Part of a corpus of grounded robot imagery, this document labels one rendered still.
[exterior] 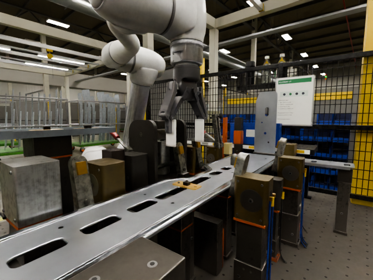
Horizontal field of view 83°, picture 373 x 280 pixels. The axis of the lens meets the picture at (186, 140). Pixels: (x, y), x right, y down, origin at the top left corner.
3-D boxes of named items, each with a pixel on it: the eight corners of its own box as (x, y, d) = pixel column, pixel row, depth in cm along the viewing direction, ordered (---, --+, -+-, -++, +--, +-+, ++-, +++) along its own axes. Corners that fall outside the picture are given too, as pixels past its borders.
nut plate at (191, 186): (171, 184, 62) (171, 180, 62) (179, 181, 66) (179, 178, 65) (195, 190, 58) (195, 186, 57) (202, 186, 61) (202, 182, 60)
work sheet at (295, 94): (312, 126, 128) (315, 74, 125) (273, 125, 142) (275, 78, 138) (312, 126, 130) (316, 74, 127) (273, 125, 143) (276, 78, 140)
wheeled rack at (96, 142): (80, 153, 706) (77, 99, 687) (67, 150, 768) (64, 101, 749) (127, 146, 855) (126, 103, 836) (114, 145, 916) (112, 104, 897)
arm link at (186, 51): (162, 43, 56) (163, 66, 57) (190, 35, 51) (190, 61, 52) (183, 51, 64) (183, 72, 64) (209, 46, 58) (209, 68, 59)
